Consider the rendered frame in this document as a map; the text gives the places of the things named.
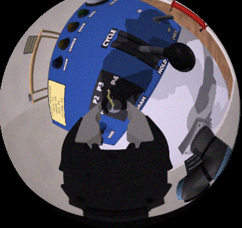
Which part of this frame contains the blue control console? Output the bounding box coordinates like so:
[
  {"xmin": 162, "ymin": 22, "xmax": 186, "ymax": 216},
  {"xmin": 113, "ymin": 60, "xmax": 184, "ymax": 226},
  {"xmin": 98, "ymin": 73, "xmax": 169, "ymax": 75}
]
[{"xmin": 48, "ymin": 0, "xmax": 196, "ymax": 146}]

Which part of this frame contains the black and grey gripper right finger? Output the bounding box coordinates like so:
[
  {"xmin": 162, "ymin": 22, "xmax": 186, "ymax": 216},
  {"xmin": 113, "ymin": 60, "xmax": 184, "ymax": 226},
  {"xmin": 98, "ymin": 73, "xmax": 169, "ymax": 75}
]
[{"xmin": 126, "ymin": 101, "xmax": 173, "ymax": 171}]

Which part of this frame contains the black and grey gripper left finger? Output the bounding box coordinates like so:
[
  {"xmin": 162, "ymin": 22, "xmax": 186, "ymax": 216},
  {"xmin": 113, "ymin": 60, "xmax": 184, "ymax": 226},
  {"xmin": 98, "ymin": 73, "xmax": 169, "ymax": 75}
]
[{"xmin": 59, "ymin": 102, "xmax": 103, "ymax": 172}]

